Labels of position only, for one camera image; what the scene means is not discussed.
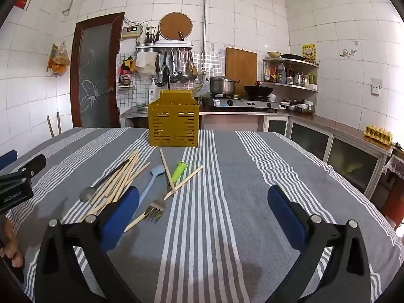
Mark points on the beige wall control box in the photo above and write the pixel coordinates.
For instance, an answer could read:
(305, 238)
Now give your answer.
(131, 32)

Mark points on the yellow slotted utensil holder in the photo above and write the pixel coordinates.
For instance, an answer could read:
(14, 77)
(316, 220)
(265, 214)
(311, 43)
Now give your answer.
(173, 123)

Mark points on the white soap bottle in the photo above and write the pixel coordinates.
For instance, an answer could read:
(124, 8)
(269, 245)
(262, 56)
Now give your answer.
(153, 92)

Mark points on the wall hook stickers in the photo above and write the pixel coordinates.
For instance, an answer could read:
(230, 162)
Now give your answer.
(347, 52)

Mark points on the vertical metal wall pipe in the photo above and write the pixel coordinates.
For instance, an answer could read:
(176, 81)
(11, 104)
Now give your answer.
(204, 12)

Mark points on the brown door with frosted glass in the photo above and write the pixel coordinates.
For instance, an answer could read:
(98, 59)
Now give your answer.
(94, 79)

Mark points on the cluster of bowls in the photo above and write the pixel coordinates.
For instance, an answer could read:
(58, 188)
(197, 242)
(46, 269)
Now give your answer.
(298, 105)

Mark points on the red pipe valve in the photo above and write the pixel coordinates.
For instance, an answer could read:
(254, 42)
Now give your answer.
(204, 72)

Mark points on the white corner shelf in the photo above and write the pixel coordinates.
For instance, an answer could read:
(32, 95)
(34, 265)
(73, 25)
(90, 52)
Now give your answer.
(296, 86)

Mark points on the yellow wall poster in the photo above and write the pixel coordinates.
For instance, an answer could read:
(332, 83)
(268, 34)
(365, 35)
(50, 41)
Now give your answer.
(308, 53)

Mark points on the single wooden chopstick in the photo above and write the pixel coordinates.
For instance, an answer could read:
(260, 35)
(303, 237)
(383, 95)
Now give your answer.
(167, 172)
(135, 224)
(189, 176)

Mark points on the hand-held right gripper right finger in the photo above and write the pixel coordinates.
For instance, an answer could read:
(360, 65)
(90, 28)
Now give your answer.
(285, 224)

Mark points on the metal spoon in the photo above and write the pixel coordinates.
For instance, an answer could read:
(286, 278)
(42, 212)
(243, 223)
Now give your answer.
(86, 194)

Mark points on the row of hanging metal ladles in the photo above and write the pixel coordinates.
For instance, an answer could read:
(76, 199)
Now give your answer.
(180, 68)

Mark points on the steel cooking pot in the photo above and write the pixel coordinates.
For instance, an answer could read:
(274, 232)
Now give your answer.
(222, 86)

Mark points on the cup of kitchen chopsticks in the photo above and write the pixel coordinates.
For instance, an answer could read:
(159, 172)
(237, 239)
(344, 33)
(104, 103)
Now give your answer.
(151, 37)

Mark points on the black wok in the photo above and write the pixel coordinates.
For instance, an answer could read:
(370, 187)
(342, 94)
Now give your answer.
(257, 91)

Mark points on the round wooden cutting board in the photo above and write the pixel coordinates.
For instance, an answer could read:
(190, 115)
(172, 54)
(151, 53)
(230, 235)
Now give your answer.
(173, 25)

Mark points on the light blue spatula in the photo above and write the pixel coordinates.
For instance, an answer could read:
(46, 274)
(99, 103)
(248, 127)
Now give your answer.
(157, 173)

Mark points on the white wall socket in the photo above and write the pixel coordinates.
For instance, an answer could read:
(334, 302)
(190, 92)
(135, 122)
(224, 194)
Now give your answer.
(375, 86)

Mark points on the row of condiment bottles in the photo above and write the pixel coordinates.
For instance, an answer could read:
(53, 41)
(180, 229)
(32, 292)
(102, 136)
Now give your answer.
(280, 74)

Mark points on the hanging white cloths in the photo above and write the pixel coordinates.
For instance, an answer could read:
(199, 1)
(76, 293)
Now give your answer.
(144, 63)

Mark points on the hanging plastic bags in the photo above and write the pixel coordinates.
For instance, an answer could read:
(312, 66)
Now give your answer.
(60, 60)

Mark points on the pile of wooden chopsticks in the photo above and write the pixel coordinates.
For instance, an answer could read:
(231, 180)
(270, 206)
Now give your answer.
(121, 176)

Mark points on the kitchen counter with cabinets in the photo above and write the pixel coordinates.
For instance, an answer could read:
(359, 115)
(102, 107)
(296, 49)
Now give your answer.
(311, 140)

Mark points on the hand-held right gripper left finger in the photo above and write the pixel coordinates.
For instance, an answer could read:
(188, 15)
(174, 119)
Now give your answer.
(121, 219)

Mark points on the white wall grid panel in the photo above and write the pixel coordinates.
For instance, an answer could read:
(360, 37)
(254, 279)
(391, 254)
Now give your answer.
(210, 61)

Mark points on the chrome faucet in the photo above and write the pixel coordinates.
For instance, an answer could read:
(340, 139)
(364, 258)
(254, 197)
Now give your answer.
(164, 71)

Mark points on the steel sink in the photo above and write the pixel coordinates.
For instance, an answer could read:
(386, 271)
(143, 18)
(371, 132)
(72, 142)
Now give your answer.
(142, 110)

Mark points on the wooden post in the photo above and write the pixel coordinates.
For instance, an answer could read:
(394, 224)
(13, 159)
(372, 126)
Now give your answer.
(50, 126)
(59, 123)

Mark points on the wall paper notes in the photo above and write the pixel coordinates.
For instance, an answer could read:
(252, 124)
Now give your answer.
(217, 49)

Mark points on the steel gas stove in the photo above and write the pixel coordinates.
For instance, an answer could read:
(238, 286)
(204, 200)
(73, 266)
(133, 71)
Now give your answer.
(243, 103)

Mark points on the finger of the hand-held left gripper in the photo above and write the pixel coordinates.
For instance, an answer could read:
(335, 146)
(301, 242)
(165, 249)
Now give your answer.
(8, 159)
(33, 165)

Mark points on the yellow and pink gloves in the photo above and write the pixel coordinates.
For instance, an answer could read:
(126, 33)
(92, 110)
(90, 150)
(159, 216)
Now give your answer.
(127, 64)

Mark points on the grey striped tablecloth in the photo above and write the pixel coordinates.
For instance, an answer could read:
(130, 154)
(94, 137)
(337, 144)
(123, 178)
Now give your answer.
(240, 180)

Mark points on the beige bowl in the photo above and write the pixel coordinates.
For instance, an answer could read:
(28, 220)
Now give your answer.
(274, 54)

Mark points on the person's left hand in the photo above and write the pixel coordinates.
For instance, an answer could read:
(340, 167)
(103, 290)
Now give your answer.
(11, 246)

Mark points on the metal wall rack shelf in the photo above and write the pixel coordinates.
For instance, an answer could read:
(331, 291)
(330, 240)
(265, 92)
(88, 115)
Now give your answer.
(162, 45)

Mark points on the black flat pan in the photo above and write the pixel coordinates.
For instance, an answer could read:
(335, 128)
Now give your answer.
(293, 56)

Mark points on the yellow egg carton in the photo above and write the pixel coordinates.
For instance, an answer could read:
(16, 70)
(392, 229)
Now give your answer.
(378, 132)

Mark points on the rectangular wooden cutting board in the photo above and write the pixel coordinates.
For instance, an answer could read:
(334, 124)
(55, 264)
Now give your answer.
(241, 69)

